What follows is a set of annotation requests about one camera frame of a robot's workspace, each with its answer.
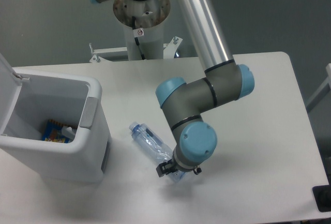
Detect white plastic trash can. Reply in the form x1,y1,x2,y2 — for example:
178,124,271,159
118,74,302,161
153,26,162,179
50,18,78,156
1,69,110,183

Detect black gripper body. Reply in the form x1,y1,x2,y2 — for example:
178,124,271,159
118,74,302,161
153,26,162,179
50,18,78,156
171,160,195,172

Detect blue snack wrapper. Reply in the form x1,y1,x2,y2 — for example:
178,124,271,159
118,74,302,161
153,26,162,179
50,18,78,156
41,119,69,143

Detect black cable on pedestal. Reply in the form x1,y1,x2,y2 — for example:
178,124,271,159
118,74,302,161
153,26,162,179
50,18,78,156
131,16,146,60

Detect black object at table corner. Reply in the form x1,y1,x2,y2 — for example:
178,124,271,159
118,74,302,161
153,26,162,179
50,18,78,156
312,185,330,213

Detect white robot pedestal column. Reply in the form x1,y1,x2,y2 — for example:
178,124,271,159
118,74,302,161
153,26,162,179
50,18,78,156
113,0,171,47

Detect white frame at right edge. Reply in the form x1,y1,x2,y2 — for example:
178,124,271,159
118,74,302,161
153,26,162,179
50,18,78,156
306,63,330,113

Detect white paper carton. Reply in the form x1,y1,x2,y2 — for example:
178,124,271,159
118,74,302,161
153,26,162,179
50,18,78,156
61,126,77,140

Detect clear plastic bottle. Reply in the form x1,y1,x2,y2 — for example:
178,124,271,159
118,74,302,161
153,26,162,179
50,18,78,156
128,121,188,183

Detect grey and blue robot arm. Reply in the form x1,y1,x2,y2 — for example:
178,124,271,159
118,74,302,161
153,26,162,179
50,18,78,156
90,0,254,176

